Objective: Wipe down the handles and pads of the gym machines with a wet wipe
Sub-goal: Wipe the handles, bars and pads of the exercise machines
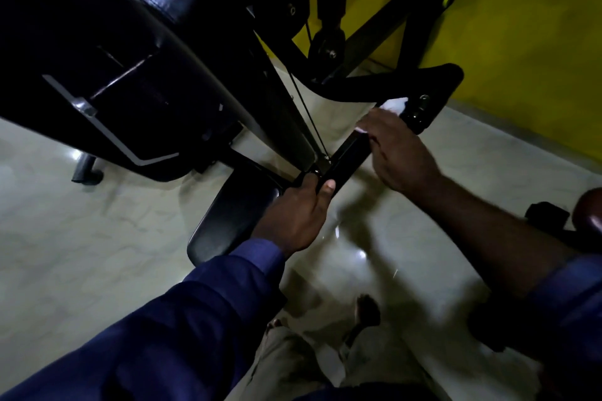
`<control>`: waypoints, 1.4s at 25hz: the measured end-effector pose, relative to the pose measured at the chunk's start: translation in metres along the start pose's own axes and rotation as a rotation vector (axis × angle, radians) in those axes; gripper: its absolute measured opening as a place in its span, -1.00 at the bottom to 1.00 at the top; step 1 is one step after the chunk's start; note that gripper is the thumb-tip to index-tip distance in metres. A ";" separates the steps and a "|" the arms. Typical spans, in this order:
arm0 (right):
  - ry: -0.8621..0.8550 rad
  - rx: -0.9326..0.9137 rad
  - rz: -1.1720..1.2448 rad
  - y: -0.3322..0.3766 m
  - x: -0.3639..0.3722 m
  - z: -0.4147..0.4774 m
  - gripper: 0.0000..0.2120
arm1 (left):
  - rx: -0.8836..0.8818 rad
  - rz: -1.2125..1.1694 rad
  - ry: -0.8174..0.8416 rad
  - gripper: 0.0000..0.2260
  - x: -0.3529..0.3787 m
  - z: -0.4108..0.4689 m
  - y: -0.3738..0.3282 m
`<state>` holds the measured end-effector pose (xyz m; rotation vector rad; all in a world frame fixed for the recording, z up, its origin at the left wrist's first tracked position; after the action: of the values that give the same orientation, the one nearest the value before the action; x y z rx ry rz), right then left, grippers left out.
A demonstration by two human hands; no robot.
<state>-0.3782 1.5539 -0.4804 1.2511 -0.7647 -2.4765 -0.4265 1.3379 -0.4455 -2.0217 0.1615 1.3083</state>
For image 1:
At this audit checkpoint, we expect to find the person's right hand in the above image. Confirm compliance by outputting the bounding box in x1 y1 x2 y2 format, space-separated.
355 107 443 197

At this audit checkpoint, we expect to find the person's left hand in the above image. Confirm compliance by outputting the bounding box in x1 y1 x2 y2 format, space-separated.
251 172 337 258

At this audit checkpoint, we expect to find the white cleaning wipe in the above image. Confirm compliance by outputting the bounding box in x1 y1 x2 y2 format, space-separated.
376 96 409 116

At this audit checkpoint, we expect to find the black machine maroon pad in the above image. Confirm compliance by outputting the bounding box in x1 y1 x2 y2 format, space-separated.
468 187 602 355

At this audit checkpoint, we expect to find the black roman chair bench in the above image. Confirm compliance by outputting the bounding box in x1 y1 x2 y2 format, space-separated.
70 151 105 187

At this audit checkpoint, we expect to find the person's right forearm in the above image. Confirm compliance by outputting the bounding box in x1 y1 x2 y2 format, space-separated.
413 175 579 298

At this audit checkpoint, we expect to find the person's blue shirt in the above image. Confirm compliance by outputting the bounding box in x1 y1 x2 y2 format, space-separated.
0 238 602 401

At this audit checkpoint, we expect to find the black seat pad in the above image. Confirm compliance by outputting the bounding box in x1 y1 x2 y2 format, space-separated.
187 165 283 268

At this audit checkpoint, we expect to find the thin black cable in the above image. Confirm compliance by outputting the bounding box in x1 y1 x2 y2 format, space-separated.
284 66 332 162

